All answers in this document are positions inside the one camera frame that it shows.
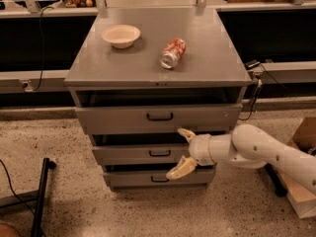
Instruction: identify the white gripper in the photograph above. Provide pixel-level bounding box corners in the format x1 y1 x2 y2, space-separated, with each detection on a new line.
166 128 214 180

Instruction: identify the grey drawer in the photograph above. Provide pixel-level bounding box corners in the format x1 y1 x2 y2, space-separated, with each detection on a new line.
74 91 242 134
103 163 216 190
93 133 190 165

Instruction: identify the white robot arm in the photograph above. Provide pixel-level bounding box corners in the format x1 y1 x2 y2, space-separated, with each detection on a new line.
166 124 316 194

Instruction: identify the grey top drawer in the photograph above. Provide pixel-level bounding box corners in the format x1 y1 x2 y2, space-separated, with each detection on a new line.
74 91 242 134

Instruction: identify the grey bottom drawer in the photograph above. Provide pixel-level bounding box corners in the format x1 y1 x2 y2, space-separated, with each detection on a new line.
103 163 216 190

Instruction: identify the grey metal drawer cabinet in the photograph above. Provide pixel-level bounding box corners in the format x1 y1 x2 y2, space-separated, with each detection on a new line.
63 6 253 192

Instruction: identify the orange soda can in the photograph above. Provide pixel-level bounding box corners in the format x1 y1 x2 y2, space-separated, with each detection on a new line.
160 39 186 69

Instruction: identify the black power adapter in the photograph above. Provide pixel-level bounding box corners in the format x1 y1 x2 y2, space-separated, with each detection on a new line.
245 60 260 70

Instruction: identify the cardboard box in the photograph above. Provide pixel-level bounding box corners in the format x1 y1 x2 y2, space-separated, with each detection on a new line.
276 116 316 219

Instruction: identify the white paper bowl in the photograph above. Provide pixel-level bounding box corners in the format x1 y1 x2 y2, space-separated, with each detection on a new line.
102 25 140 49

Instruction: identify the black metal leg left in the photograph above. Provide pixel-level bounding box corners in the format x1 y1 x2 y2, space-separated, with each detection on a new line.
31 158 56 237

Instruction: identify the black cable right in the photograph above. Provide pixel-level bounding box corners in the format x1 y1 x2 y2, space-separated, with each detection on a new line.
238 62 287 122

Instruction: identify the wall power outlet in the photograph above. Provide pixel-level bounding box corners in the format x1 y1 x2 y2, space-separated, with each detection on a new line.
20 80 34 92

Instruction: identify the black hanging cable left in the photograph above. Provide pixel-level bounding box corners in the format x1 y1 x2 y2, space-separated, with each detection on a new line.
33 5 54 93

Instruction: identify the black cable on floor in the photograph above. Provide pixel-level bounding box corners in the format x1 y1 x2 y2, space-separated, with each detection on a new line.
0 160 38 217

